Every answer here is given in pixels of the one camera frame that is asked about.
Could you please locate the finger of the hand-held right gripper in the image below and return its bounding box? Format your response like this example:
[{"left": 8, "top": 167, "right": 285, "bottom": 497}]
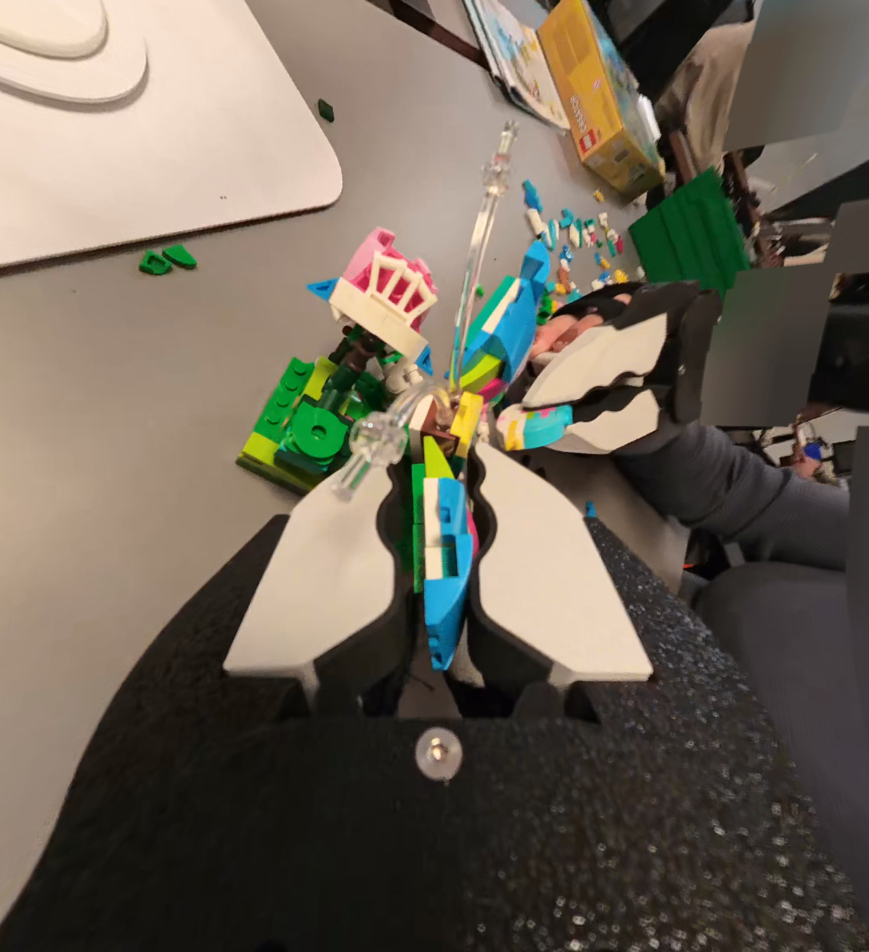
[
  {"left": 522, "top": 311, "right": 672, "bottom": 410},
  {"left": 552, "top": 387, "right": 669, "bottom": 456}
]

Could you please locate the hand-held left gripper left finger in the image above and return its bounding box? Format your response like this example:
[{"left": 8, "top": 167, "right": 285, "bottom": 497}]
[{"left": 222, "top": 465, "right": 416, "bottom": 718}]

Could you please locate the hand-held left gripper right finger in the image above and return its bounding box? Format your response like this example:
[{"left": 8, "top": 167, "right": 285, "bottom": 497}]
[{"left": 466, "top": 442, "right": 656, "bottom": 718}]

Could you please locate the small teal lego wing assembly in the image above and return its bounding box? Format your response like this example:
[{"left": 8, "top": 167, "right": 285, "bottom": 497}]
[{"left": 494, "top": 404, "right": 575, "bottom": 452}]

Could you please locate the colourful lego butterfly model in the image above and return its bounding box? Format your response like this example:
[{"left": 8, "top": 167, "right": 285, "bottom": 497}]
[{"left": 236, "top": 121, "right": 556, "bottom": 672}]

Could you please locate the person's right forearm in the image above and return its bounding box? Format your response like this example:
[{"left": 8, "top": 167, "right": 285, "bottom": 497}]
[{"left": 611, "top": 422, "right": 852, "bottom": 575}]

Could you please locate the pile of lego pieces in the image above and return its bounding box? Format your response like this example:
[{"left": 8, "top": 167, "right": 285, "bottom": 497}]
[{"left": 519, "top": 177, "right": 649, "bottom": 300}]

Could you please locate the yellow lego box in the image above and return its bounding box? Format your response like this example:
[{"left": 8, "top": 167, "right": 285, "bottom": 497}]
[{"left": 537, "top": 0, "right": 667, "bottom": 200}]

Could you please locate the lego instruction booklet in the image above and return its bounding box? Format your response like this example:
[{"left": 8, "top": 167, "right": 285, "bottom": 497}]
[{"left": 463, "top": 0, "right": 571, "bottom": 133}]

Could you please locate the person's right hand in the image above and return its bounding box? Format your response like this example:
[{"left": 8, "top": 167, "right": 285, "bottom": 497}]
[{"left": 534, "top": 292, "right": 635, "bottom": 363}]

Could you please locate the green plastic crate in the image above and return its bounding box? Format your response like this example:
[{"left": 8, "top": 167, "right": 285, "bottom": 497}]
[{"left": 626, "top": 168, "right": 753, "bottom": 300}]

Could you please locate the person's leg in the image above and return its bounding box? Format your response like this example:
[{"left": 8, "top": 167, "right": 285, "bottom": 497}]
[{"left": 693, "top": 424, "right": 869, "bottom": 952}]

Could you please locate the white lamp base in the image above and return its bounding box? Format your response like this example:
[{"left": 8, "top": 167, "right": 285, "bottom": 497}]
[{"left": 0, "top": 0, "right": 344, "bottom": 277}]

